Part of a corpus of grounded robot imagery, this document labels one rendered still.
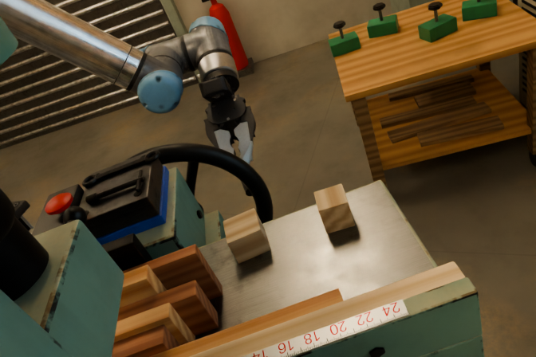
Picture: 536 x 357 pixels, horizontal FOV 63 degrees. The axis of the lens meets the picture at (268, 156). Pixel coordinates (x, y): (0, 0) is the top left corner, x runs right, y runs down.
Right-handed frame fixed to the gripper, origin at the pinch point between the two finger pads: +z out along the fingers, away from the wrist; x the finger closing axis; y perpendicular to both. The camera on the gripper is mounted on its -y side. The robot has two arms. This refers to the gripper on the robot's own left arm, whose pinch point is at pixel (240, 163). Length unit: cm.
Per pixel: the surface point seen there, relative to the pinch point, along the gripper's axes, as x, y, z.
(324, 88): -46, 154, -117
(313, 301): -5.8, -28.3, 29.6
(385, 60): -52, 60, -55
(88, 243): 9.0, -35.9, 22.2
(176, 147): 7.2, -12.4, 0.9
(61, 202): 16.3, -26.9, 12.8
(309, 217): -7.8, -18.4, 19.2
